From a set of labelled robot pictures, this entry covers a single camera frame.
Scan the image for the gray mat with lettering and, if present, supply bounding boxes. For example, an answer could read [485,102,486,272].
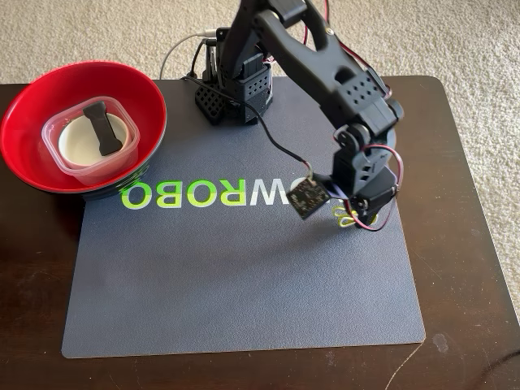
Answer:
[60,76,427,360]

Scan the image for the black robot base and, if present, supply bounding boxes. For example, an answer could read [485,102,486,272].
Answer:
[193,27,274,125]

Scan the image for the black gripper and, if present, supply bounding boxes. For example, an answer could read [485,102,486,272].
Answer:
[331,148,399,229]

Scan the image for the red arm wires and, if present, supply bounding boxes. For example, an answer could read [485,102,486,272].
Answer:
[300,0,393,98]

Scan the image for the red gripper motor wires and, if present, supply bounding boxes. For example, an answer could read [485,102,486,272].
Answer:
[351,144,404,232]

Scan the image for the dark gray plastic clip block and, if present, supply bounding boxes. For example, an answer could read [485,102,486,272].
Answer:
[82,102,125,157]

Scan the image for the white cable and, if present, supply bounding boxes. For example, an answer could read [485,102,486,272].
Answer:
[159,28,216,78]

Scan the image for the red bowl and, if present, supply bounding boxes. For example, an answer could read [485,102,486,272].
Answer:
[0,60,168,202]

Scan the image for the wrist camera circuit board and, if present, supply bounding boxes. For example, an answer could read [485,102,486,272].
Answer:
[286,174,331,220]

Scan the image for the clear plastic square container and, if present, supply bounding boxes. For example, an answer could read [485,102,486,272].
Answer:
[41,96,141,184]

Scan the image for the black camera cable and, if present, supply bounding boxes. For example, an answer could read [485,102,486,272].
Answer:
[184,38,314,179]

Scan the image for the yellow-green paper clip chain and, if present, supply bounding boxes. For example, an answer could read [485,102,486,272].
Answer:
[331,205,378,228]

